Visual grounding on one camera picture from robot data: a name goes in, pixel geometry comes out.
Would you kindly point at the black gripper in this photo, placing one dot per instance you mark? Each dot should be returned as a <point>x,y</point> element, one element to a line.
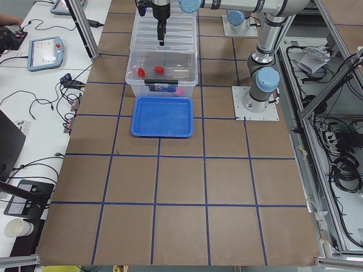
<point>160,12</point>

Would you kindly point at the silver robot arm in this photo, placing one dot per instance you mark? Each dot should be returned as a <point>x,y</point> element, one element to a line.
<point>277,13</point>

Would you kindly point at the clear box lid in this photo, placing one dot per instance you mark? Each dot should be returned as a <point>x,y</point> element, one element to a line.
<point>180,34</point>

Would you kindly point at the red block box middle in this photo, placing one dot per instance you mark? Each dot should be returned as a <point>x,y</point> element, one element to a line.
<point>159,69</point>

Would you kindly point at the red block box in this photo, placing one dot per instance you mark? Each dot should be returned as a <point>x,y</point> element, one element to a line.
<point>179,91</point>
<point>159,69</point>

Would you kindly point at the clear plastic storage box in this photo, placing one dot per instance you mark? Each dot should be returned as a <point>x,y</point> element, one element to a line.
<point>162,74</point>

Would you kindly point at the red block box far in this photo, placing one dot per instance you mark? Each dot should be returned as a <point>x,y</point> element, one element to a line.
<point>179,91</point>

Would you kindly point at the red block near latch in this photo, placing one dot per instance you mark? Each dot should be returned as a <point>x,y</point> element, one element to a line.
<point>141,72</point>

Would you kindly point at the black power adapter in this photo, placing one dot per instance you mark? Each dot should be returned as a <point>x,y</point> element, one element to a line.
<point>94,23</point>

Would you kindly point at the blue plastic tray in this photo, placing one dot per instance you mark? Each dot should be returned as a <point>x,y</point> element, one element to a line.
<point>162,116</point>

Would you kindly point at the teach pendant near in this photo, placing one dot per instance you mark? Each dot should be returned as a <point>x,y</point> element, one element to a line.
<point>47,53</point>

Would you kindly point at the crumpled white paper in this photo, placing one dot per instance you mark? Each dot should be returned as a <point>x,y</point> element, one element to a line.
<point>315,57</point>

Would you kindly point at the black laptop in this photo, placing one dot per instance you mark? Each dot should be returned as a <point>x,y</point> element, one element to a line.
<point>11,143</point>

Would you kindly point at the white paper cup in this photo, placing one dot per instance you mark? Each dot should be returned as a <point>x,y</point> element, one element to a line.
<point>18,228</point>

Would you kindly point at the black box latch handle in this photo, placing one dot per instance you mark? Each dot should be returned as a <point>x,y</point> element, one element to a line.
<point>161,81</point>

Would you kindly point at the aluminium frame post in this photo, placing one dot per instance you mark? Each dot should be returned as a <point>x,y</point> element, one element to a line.
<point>79,18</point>

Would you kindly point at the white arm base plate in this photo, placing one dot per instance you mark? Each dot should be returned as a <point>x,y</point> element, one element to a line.
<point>248,109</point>

